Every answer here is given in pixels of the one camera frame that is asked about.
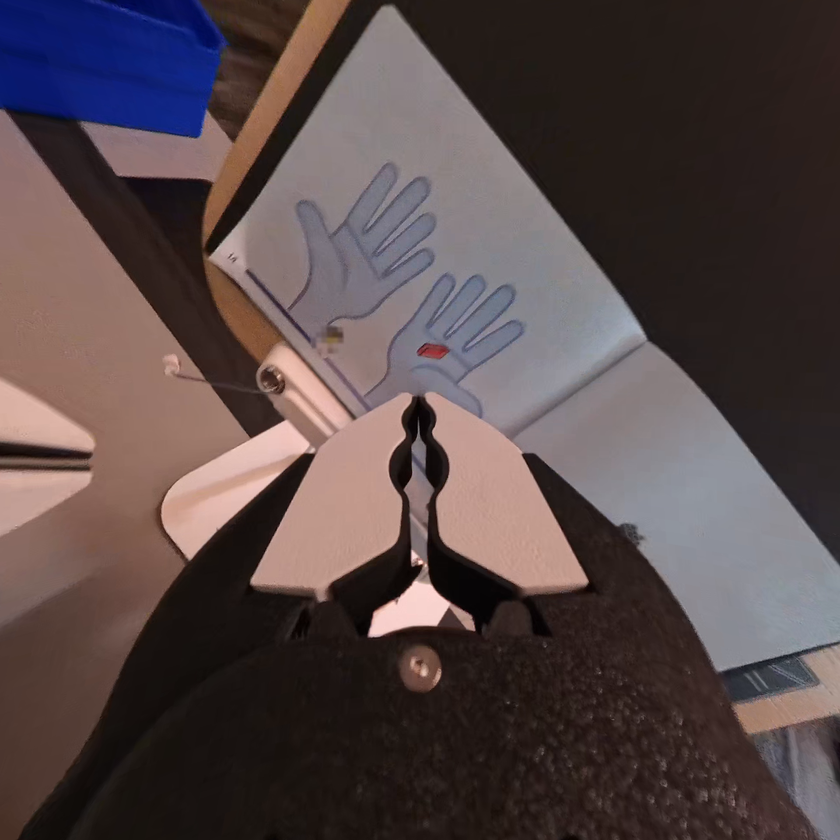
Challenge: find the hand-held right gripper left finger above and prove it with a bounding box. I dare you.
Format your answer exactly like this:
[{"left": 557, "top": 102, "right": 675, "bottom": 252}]
[{"left": 250, "top": 392, "right": 418, "bottom": 602}]

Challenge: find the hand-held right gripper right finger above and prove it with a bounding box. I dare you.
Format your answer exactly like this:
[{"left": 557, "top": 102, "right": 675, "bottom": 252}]
[{"left": 423, "top": 392, "right": 589, "bottom": 602}]

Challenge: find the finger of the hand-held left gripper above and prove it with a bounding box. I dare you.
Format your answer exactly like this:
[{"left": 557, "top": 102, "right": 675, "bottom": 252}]
[
  {"left": 0, "top": 460, "right": 95, "bottom": 539},
  {"left": 0, "top": 378, "right": 97, "bottom": 460}
]

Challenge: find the lego instruction booklet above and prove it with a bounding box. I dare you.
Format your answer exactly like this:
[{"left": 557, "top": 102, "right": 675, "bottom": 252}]
[{"left": 210, "top": 6, "right": 840, "bottom": 673}]

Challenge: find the white book stand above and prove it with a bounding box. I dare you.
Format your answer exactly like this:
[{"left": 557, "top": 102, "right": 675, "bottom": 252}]
[{"left": 159, "top": 0, "right": 840, "bottom": 736}]

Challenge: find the blue plastic bin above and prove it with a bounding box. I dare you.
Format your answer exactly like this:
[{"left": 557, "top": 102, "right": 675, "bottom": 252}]
[{"left": 0, "top": 0, "right": 225, "bottom": 140}]

